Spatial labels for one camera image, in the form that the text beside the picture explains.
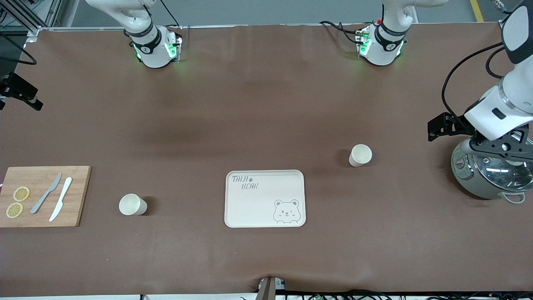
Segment white plastic cup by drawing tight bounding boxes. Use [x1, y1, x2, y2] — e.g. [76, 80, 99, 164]
[349, 144, 373, 168]
[119, 193, 148, 216]

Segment glass pot lid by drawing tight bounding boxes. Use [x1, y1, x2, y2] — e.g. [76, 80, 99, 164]
[473, 140, 533, 186]

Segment grey-green electric cooking pot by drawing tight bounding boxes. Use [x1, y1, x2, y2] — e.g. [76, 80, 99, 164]
[451, 137, 533, 205]

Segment grey plastic knife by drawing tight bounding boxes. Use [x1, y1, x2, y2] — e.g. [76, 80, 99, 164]
[30, 173, 62, 215]

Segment white plastic knife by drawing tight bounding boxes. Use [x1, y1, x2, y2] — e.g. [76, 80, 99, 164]
[49, 177, 72, 222]

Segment wooden cutting board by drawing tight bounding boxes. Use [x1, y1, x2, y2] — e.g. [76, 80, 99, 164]
[0, 166, 92, 228]

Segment brown table cover mat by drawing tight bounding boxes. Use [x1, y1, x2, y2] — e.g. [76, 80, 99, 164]
[0, 23, 533, 297]

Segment white bear print tray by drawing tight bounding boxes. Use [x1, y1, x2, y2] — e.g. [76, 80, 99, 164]
[224, 170, 306, 228]

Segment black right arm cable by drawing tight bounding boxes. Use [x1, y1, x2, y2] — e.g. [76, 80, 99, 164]
[0, 32, 38, 65]

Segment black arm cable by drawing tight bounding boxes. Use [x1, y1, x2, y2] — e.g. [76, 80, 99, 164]
[0, 32, 38, 65]
[441, 42, 507, 122]

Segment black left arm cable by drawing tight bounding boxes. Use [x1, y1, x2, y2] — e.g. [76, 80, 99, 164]
[441, 42, 507, 122]

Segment aluminium frame strut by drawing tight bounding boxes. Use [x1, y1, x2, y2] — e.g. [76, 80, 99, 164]
[0, 0, 63, 42]

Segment black left base cables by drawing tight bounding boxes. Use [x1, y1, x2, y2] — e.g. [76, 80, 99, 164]
[320, 20, 364, 45]

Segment black right base cable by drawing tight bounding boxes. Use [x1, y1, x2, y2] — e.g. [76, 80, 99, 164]
[157, 0, 179, 28]

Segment metal mount bracket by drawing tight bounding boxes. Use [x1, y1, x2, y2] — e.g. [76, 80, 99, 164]
[257, 276, 286, 300]

